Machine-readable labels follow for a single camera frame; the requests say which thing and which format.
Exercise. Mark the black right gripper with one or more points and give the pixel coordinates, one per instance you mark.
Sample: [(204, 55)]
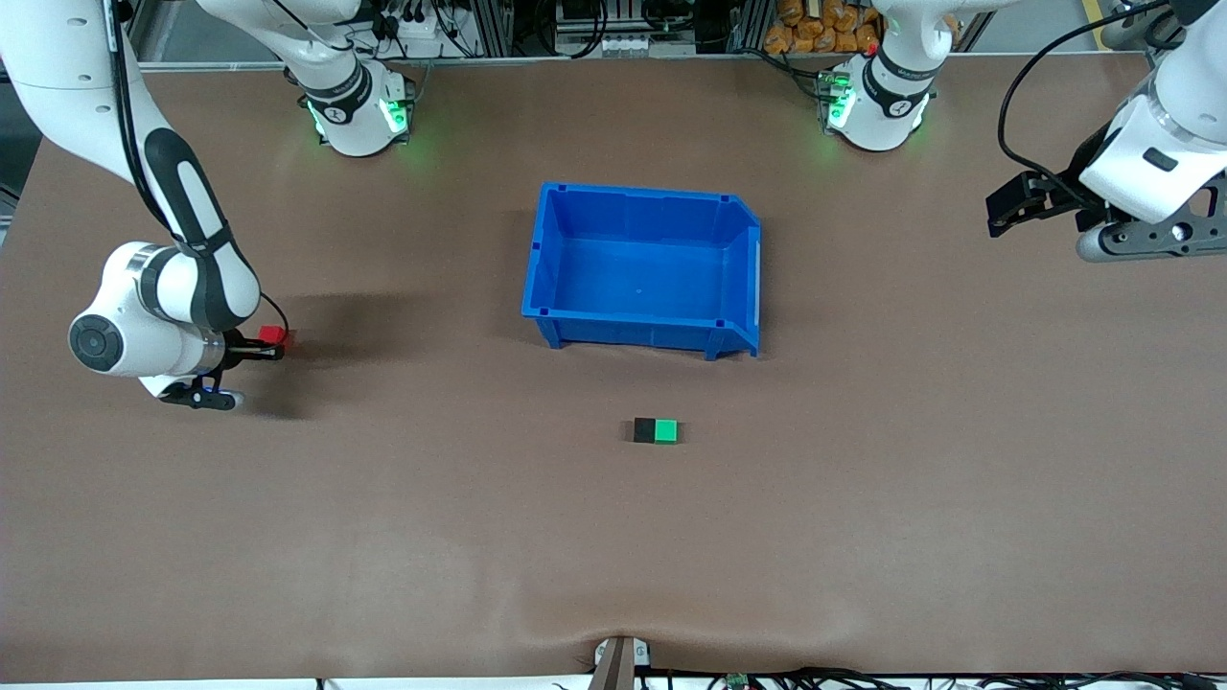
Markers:
[(237, 351)]

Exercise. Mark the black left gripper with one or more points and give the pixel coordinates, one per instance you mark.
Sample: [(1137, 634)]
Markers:
[(1072, 188)]

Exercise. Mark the small red cube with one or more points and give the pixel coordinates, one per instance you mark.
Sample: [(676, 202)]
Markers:
[(273, 334)]

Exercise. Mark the small green cube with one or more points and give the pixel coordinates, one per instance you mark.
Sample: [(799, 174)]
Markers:
[(667, 432)]

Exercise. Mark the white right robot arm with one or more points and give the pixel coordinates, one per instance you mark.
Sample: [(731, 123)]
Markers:
[(163, 287)]

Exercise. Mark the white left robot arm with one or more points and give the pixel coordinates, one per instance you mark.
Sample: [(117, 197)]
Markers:
[(887, 105)]

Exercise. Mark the small black cube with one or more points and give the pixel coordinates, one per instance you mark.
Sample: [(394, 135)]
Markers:
[(645, 431)]

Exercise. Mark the brown table mat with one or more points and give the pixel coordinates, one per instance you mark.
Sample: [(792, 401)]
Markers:
[(383, 527)]

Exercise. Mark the white power strip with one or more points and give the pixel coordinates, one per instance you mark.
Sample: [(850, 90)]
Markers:
[(417, 43)]

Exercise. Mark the blue plastic storage bin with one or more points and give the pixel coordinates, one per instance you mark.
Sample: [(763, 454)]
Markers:
[(642, 278)]

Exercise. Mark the white long socket bar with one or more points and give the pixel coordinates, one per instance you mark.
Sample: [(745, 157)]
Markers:
[(623, 44)]

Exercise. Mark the grey camera stand bracket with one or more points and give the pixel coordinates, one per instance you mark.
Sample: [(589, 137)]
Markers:
[(618, 666)]

